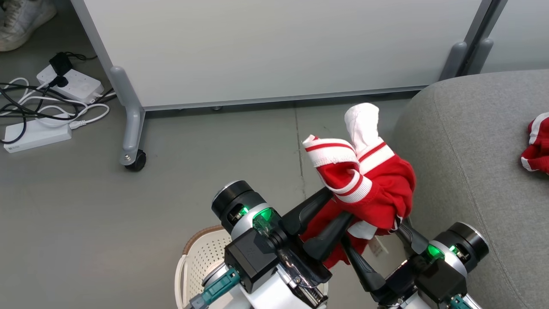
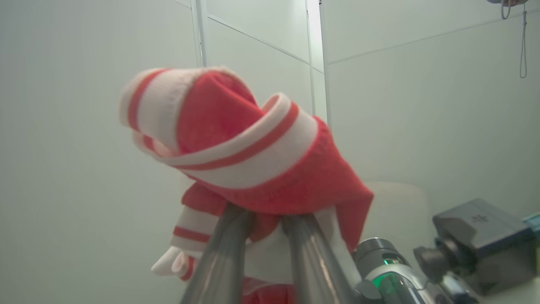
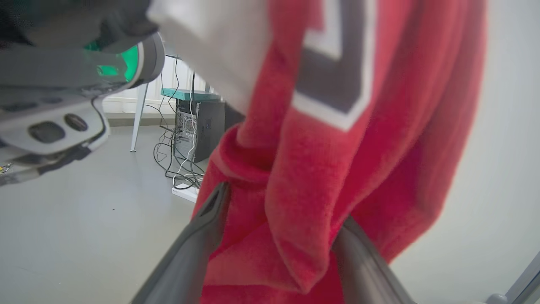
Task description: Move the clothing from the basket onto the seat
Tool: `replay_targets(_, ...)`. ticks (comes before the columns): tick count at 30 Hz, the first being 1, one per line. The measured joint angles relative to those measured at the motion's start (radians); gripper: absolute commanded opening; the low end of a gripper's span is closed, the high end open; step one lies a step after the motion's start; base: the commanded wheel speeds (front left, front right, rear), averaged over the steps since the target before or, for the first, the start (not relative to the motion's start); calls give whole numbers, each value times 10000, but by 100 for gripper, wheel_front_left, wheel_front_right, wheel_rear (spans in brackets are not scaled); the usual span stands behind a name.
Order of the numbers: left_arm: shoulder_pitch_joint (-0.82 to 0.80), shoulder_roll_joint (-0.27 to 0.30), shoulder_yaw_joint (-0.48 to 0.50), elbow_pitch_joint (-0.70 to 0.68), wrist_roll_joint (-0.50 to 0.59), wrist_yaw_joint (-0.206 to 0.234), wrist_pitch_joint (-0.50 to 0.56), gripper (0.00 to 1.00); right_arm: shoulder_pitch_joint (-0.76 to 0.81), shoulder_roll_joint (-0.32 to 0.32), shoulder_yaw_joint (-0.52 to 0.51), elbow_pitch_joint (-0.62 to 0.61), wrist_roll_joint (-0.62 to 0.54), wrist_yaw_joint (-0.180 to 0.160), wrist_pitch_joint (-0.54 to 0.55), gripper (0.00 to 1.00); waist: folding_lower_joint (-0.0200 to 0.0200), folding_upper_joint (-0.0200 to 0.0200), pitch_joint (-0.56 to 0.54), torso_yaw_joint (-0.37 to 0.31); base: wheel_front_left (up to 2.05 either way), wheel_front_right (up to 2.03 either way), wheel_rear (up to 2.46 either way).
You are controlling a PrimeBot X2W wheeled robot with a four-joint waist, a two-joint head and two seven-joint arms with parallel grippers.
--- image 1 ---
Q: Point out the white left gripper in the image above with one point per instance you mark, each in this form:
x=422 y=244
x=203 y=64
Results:
x=296 y=274

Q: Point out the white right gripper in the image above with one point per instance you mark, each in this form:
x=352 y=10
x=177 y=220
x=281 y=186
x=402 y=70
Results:
x=399 y=287

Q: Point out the red and white jacket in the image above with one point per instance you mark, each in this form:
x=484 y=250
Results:
x=381 y=189

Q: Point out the red shorts white stripes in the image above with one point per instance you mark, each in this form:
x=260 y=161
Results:
x=538 y=150

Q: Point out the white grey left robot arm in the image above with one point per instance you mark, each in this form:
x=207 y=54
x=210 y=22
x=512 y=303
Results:
x=233 y=197

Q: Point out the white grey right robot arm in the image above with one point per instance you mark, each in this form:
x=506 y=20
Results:
x=467 y=244

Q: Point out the white perforated plastic laundry basket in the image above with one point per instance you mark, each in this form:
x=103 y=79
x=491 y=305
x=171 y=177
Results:
x=201 y=257

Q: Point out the grey fabric sofa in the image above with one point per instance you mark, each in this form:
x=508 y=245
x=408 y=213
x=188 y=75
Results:
x=480 y=163

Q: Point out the large white partition panel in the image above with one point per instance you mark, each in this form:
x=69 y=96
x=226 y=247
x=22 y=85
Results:
x=279 y=47

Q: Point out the black caster wheel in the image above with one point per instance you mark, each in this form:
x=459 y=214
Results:
x=138 y=162

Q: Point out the grey partition leg with caster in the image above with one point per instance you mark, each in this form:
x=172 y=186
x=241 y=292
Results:
x=131 y=120

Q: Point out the narrow white partition panel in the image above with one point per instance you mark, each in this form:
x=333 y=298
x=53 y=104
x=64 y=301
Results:
x=521 y=34

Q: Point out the white power strip with plugs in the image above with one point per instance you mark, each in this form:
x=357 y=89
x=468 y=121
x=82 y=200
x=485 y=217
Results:
x=77 y=86

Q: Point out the long white power strip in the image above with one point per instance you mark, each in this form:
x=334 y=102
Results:
x=36 y=135

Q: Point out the black power adapter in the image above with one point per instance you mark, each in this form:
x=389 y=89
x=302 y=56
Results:
x=61 y=63

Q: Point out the white sneaker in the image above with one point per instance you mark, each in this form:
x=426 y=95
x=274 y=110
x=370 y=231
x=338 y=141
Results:
x=21 y=21

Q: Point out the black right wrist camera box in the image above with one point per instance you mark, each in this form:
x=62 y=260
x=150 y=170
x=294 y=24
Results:
x=441 y=283

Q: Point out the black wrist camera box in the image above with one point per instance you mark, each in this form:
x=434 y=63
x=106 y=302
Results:
x=248 y=257
x=441 y=283

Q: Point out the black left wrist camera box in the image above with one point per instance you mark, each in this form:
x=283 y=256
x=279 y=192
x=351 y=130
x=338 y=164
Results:
x=248 y=257

